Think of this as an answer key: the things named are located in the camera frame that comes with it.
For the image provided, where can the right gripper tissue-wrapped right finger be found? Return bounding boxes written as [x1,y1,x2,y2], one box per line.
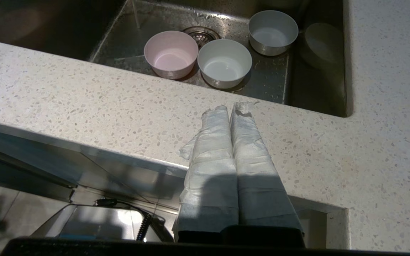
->
[230,102,303,232]

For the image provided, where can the right gripper tissue-wrapped left finger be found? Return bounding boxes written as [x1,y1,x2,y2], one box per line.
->
[173,105,239,232]

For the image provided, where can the small white bowl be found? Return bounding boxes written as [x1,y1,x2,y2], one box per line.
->
[197,39,252,89]

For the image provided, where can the small pink bowl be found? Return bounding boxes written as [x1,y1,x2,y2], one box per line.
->
[144,30,199,80]

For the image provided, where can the small grey bowl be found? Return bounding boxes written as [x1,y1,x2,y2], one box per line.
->
[248,10,299,57]

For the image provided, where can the stainless steel sink basin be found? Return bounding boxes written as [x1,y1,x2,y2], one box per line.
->
[0,0,353,118]

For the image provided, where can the round metal drain strainer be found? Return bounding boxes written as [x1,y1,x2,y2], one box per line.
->
[182,26,221,48]

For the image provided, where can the running water stream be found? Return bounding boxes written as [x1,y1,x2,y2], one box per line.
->
[131,0,142,30]

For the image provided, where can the grey under-counter cabinet front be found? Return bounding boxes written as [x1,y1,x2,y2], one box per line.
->
[0,119,188,214]

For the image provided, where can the black coiled cable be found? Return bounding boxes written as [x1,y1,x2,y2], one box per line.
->
[95,198,154,242]

